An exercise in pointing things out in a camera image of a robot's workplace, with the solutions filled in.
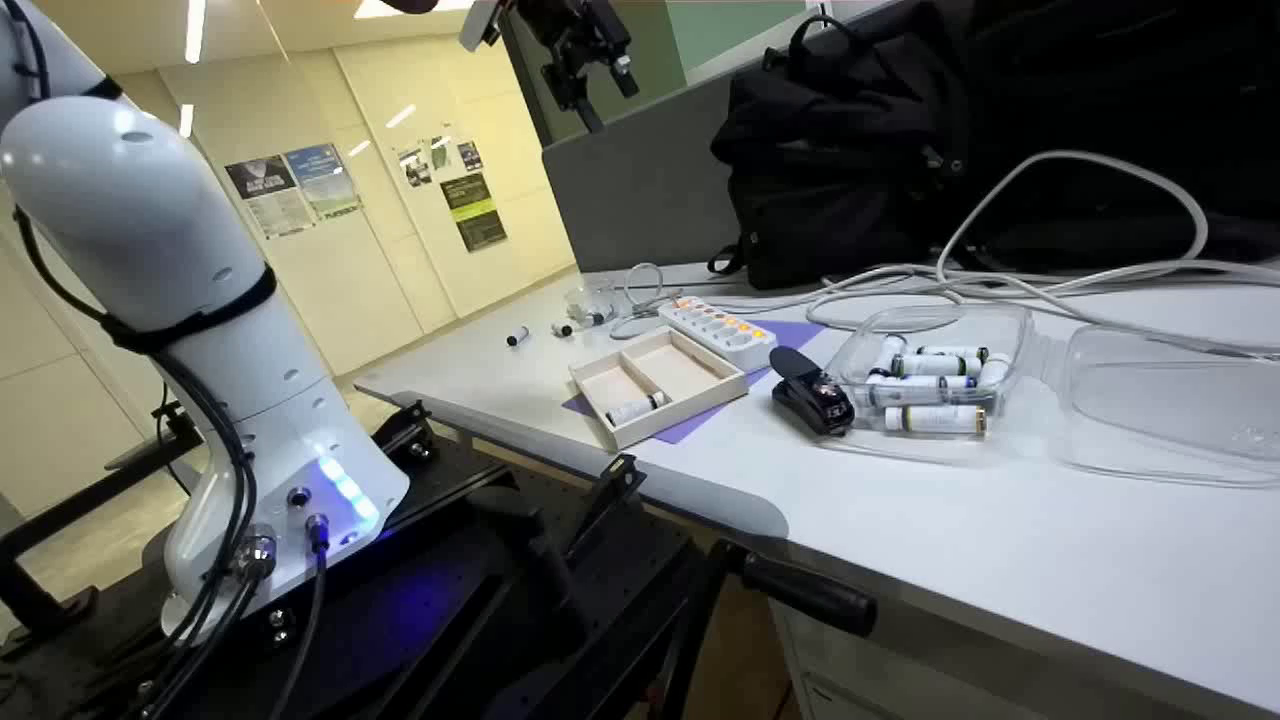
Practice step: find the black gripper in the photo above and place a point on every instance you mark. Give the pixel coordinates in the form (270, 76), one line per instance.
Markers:
(564, 31)

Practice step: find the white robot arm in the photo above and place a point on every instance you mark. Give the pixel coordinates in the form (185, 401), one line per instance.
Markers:
(146, 224)

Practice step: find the grey partition panel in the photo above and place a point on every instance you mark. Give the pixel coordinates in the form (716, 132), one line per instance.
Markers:
(624, 187)

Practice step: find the black backpack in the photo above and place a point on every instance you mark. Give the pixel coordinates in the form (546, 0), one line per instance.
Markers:
(853, 145)

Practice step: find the white power strip orange switches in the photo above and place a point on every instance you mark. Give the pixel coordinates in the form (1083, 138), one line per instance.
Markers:
(722, 330)

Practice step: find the cardboard tray box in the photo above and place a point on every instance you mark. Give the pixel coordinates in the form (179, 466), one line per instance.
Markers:
(655, 386)

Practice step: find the purple paper sheet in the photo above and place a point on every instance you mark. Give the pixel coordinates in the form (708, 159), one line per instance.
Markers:
(784, 333)

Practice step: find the black stapler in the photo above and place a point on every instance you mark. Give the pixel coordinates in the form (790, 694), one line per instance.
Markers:
(808, 392)

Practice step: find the ceiling light strip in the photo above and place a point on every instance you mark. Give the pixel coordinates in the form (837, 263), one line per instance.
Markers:
(193, 31)

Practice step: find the white marker tube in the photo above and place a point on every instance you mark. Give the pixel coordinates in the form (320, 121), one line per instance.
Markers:
(976, 391)
(934, 423)
(934, 363)
(904, 391)

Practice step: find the black robot mounting stand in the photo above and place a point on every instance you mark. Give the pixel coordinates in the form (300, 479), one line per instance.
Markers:
(443, 586)

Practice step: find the large clear plastic container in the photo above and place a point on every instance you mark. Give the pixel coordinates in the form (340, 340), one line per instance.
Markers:
(1161, 401)

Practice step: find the dark green wall poster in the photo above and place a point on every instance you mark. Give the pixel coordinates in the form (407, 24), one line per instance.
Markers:
(475, 210)

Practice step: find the small photo wall poster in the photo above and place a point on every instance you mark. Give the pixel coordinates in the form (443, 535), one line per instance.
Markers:
(413, 168)

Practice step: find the blue wall poster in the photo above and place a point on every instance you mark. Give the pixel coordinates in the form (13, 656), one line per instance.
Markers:
(320, 183)

